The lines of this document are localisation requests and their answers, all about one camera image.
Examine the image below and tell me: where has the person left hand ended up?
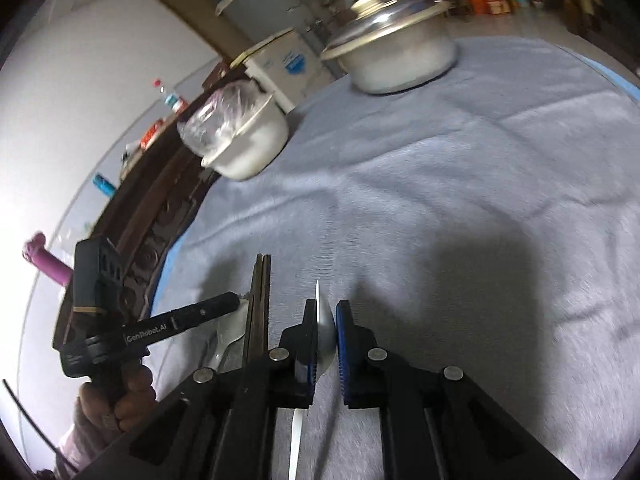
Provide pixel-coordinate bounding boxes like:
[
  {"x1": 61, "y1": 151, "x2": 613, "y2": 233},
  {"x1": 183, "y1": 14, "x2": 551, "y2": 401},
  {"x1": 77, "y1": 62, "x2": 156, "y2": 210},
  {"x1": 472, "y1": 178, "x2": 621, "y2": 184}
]
[{"x1": 79, "y1": 362, "x2": 157, "y2": 436}]

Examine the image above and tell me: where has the purple thermos bottle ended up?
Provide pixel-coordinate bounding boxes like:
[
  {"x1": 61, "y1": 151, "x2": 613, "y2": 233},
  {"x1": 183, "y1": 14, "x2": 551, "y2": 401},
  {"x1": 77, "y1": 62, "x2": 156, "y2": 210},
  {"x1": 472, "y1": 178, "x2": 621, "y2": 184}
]
[{"x1": 23, "y1": 232, "x2": 73, "y2": 287}]

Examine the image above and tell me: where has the carved wooden sideboard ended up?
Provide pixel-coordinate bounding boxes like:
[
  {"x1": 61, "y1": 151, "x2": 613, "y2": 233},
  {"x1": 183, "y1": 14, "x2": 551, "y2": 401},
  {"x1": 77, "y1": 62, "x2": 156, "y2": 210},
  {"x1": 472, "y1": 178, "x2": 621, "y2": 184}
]
[{"x1": 52, "y1": 62, "x2": 252, "y2": 356}]

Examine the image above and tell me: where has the teal thermos bottle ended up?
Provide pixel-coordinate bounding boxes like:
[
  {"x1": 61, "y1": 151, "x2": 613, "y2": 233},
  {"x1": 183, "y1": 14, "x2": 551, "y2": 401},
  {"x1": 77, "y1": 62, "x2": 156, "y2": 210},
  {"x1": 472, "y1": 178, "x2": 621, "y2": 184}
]
[{"x1": 92, "y1": 174, "x2": 117, "y2": 198}]

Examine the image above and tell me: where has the grey table cloth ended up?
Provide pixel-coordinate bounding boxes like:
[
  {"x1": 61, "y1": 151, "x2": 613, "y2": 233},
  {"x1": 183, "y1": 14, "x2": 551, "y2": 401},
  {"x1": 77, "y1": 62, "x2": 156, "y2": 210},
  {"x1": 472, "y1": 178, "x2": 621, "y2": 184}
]
[{"x1": 153, "y1": 37, "x2": 639, "y2": 479}]

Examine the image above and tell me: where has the white bowl with plastic wrap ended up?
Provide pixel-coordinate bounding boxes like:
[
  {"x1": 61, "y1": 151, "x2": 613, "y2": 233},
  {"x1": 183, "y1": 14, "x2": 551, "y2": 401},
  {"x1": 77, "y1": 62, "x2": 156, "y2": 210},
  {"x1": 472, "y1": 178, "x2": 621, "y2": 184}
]
[{"x1": 177, "y1": 80, "x2": 290, "y2": 181}]

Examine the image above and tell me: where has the clear water bottle red cap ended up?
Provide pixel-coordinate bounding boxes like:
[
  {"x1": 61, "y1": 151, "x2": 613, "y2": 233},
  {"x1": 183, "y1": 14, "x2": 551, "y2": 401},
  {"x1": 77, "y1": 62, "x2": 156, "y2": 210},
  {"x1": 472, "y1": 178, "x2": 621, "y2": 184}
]
[{"x1": 153, "y1": 78, "x2": 189, "y2": 115}]

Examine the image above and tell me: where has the white chest freezer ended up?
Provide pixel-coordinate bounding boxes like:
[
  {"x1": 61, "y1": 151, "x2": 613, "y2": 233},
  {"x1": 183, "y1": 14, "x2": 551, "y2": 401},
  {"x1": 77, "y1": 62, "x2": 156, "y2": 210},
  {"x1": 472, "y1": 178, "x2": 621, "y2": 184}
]
[{"x1": 230, "y1": 28, "x2": 335, "y2": 114}]

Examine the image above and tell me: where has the metal pot with lid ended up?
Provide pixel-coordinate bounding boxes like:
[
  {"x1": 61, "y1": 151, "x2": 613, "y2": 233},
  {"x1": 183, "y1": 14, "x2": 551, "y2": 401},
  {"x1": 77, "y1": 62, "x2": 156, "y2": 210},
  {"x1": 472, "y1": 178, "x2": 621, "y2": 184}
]
[{"x1": 321, "y1": 0, "x2": 458, "y2": 94}]

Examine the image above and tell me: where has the grey refrigerator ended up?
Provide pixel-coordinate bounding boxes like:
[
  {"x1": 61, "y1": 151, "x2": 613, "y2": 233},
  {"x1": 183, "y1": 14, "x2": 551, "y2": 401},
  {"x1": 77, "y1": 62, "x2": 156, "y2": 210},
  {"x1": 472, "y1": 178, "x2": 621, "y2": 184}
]
[{"x1": 216, "y1": 0, "x2": 324, "y2": 54}]

